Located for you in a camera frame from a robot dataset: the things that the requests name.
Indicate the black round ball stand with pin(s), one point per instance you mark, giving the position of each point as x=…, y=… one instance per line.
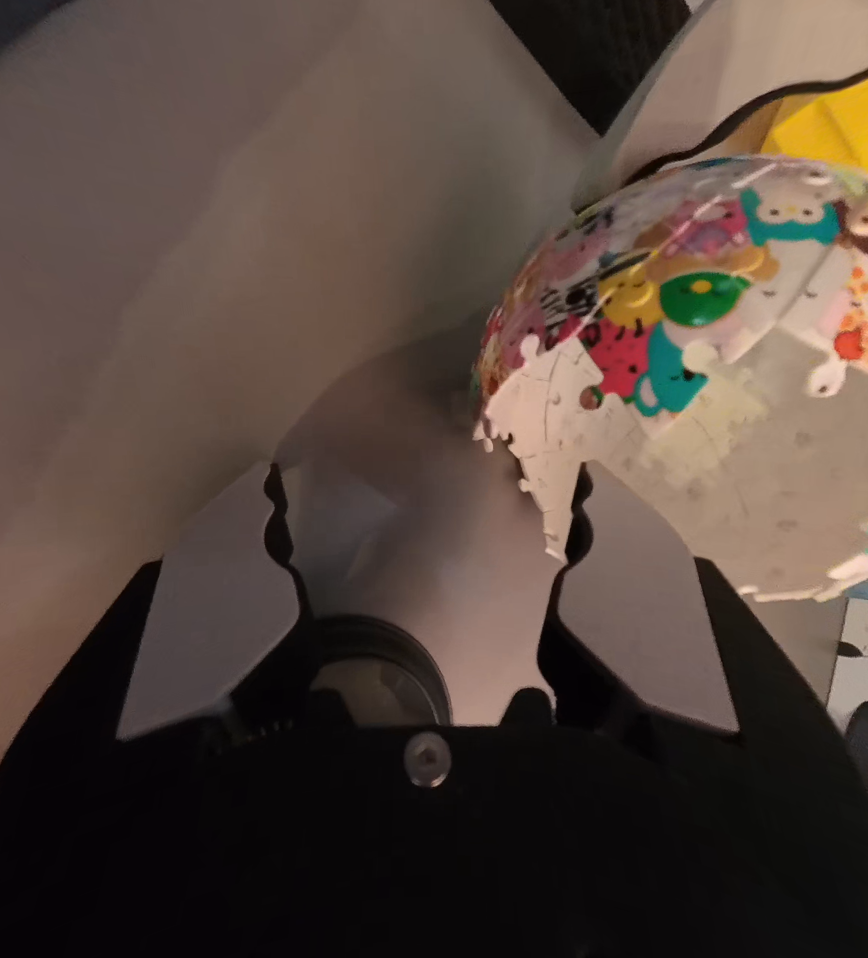
x=419, y=651

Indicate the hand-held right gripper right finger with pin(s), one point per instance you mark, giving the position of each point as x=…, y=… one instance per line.
x=643, y=621

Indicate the colourful cartoon puzzle ball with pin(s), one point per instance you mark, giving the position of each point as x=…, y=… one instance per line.
x=741, y=464

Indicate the yellow object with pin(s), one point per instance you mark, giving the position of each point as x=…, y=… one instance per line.
x=853, y=120

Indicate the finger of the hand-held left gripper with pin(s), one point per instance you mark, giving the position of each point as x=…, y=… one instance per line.
x=741, y=52

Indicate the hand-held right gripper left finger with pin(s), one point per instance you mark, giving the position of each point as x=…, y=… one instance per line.
x=202, y=599

